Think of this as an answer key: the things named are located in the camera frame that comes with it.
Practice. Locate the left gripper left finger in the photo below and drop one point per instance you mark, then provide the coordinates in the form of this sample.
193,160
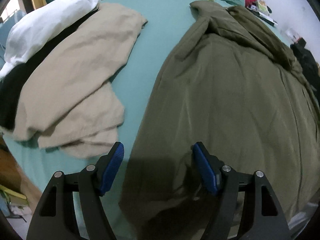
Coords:
54,217

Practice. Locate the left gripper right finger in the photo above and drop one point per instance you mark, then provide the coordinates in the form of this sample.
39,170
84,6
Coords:
244,206

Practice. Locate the olive green large garment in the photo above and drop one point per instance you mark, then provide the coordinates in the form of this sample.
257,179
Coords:
297,105

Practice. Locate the black clothing beside bed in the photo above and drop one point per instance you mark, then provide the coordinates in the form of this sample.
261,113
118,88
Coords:
308,63

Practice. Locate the beige folded garment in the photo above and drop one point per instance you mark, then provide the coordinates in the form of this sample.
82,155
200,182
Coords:
68,101

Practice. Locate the black garment on pile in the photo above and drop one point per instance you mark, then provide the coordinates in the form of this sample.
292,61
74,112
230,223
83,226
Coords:
13,83

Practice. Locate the white garment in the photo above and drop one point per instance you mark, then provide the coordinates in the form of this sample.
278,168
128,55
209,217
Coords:
36,28

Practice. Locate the cluttered bedside items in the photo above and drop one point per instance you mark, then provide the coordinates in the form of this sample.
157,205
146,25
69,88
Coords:
260,9

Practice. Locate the teal bed sheet mattress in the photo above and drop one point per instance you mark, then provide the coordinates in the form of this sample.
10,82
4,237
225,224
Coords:
150,55

